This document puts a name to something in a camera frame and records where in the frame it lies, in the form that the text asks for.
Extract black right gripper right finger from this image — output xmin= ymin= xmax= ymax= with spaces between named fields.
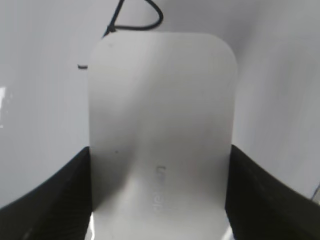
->
xmin=225 ymin=145 xmax=320 ymax=240

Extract white framed whiteboard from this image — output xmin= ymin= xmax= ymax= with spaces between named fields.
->
xmin=0 ymin=0 xmax=320 ymax=209

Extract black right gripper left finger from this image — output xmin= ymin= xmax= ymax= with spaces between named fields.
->
xmin=0 ymin=147 xmax=93 ymax=240

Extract white whiteboard eraser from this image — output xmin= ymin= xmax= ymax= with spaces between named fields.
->
xmin=87 ymin=31 xmax=237 ymax=240

